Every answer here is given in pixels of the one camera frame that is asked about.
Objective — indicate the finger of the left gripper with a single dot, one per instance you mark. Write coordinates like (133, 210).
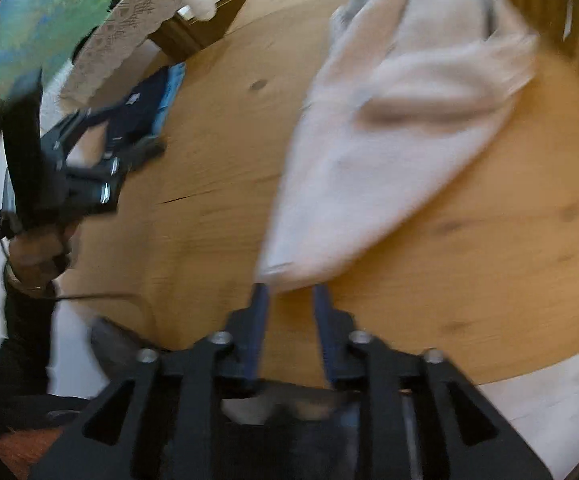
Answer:
(121, 156)
(72, 127)

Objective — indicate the folded navy blue garment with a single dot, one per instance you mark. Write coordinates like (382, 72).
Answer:
(142, 113)

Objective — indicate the green blue landscape painting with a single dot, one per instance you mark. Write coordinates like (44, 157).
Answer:
(42, 34)

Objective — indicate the white lace tablecloth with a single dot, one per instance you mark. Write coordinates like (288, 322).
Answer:
(125, 28)

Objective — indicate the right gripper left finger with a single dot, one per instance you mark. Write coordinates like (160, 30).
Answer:
(247, 327)

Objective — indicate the white knit cardigan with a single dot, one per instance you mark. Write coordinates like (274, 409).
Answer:
(411, 92)

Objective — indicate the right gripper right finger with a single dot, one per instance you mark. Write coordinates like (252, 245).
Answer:
(341, 367)

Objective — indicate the person's left hand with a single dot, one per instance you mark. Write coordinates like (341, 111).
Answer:
(37, 257)

